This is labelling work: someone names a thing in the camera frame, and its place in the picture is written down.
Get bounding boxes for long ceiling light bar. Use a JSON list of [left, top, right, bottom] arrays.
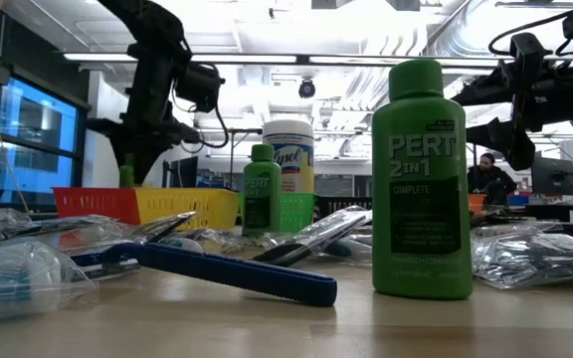
[[62, 51, 573, 69]]

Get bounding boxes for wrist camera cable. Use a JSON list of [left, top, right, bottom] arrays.
[[487, 9, 573, 57], [179, 101, 231, 150]]

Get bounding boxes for black-framed window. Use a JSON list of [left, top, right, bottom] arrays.
[[0, 74, 89, 208]]

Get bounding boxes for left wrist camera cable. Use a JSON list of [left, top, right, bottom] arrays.
[[179, 101, 231, 150]]

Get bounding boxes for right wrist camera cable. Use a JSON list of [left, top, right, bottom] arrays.
[[487, 9, 573, 57]]

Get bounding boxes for silver ventilation duct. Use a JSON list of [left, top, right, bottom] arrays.
[[423, 0, 521, 59]]

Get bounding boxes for red plastic basket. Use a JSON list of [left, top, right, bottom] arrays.
[[52, 186, 141, 227]]

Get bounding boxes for black computer monitor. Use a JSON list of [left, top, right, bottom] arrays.
[[530, 156, 573, 197]]

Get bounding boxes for yellow plastic basket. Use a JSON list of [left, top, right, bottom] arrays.
[[134, 187, 241, 232]]

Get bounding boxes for grey metal clips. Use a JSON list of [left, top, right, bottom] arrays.
[[129, 210, 202, 246]]

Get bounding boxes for person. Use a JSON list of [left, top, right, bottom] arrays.
[[467, 151, 518, 206]]

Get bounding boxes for dark office desk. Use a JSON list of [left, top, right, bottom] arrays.
[[524, 202, 573, 225]]

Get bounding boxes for green plastic basket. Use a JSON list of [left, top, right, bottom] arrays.
[[238, 192, 316, 235]]

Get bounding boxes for blue disposable razor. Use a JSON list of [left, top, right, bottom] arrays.
[[70, 241, 339, 308]]

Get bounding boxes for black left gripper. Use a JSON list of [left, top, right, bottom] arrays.
[[86, 42, 203, 186]]

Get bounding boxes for Lysol wipes canister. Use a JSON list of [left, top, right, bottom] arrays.
[[262, 118, 316, 195]]

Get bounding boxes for black dome security camera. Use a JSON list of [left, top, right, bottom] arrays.
[[297, 78, 317, 99]]

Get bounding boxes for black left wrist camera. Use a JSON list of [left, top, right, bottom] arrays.
[[174, 62, 227, 114]]

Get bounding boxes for green Pert shampoo bottle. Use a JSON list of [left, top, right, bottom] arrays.
[[242, 143, 284, 238], [371, 58, 475, 301], [118, 152, 136, 189]]

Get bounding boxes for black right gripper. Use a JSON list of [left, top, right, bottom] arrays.
[[453, 32, 573, 173]]

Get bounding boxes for dark computer monitor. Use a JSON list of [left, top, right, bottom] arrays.
[[169, 155, 200, 189]]

